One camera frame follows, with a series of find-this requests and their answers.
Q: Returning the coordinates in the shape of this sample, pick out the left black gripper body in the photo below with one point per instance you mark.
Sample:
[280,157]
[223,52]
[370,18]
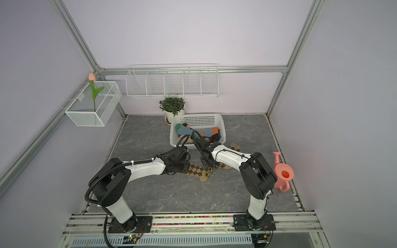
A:
[182,167]

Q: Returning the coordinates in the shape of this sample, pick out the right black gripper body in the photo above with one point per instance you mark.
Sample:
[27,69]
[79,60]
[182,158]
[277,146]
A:
[203,162]

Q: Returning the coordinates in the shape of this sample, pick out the tan argyle sock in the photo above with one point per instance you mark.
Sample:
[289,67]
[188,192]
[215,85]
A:
[234,147]
[197,171]

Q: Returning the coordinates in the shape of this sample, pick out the white plastic perforated basket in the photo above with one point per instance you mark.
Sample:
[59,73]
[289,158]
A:
[197,122]

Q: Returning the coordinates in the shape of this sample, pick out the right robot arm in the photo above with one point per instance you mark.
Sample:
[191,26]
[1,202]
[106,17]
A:
[258,177]

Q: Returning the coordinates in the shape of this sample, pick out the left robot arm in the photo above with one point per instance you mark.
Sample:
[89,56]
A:
[106,188]

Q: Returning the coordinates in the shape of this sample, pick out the potted green plant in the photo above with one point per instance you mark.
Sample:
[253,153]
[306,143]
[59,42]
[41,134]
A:
[172,107]

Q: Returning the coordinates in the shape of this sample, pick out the pink watering can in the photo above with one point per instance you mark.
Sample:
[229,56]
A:
[284,174]

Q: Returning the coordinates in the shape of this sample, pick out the pink artificial tulip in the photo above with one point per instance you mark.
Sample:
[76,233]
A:
[95,91]

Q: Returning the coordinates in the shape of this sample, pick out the white wire wall shelf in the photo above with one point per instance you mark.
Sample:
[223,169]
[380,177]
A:
[172,80]

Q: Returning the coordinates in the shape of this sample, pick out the white mesh wall box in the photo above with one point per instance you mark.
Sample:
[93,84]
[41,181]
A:
[81,109]

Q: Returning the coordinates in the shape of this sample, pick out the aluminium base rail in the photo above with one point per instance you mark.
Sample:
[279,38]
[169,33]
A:
[228,223]

